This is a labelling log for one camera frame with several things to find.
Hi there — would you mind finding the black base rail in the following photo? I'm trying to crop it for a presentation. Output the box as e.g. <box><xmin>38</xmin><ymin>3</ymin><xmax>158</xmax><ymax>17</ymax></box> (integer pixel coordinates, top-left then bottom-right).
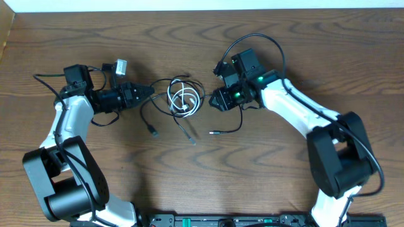
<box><xmin>138</xmin><ymin>214</ymin><xmax>388</xmax><ymax>227</ymax></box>

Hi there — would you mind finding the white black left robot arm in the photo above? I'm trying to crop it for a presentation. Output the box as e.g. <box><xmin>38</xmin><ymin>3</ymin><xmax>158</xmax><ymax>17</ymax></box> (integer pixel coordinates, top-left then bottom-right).
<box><xmin>22</xmin><ymin>61</ymin><xmax>155</xmax><ymax>226</ymax></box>

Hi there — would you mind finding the white cable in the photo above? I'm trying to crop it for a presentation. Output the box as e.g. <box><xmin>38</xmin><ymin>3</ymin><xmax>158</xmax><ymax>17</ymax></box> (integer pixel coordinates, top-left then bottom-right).
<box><xmin>166</xmin><ymin>78</ymin><xmax>201</xmax><ymax>118</ymax></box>

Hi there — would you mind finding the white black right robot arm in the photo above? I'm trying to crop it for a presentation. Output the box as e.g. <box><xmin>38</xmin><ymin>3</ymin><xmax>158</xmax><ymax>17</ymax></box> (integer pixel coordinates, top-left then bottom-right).
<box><xmin>209</xmin><ymin>49</ymin><xmax>379</xmax><ymax>226</ymax></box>

